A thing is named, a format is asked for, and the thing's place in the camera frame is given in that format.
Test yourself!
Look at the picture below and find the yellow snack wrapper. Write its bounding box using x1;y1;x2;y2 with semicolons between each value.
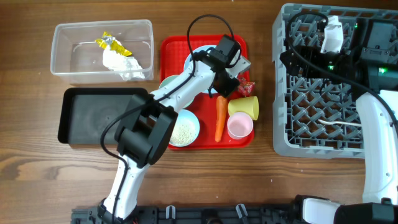
95;32;132;57

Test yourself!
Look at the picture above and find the red candy wrapper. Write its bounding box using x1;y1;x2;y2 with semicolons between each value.
238;78;256;97

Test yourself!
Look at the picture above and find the red serving tray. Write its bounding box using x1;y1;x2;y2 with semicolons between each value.
160;35;254;151

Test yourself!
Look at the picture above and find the orange carrot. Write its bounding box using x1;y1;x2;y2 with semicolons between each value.
215;95;228;142

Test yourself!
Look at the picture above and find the yellow plastic cup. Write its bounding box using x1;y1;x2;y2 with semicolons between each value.
228;96;259;120

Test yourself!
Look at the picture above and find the white plastic spoon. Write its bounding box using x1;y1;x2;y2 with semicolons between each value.
318;119;362;127

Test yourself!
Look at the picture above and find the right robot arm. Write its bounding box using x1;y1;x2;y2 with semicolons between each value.
280;12;397;223

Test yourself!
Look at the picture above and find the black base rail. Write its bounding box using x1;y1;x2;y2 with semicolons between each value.
70;204;299;224

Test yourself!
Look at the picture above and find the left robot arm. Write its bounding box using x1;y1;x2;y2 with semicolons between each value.
98;35;242;223

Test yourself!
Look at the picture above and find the light blue plate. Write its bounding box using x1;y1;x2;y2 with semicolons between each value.
183;44;243;94

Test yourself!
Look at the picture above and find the black plastic tray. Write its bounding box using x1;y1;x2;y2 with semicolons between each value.
58;87;147;145

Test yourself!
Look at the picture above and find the pink plastic cup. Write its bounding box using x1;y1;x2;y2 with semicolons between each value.
227;112;254;139

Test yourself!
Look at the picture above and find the green bowl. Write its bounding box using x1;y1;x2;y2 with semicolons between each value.
159;75;193;109

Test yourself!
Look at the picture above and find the grey dishwasher rack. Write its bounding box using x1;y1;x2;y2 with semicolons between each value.
272;3;397;159

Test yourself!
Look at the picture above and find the white tissue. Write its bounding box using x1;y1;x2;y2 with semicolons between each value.
103;46;146;81

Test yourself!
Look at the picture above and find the light blue bowl with rice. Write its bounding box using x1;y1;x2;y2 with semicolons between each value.
169;110;200;147

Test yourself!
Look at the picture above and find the clear plastic bin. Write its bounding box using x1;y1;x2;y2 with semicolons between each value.
50;19;154;84

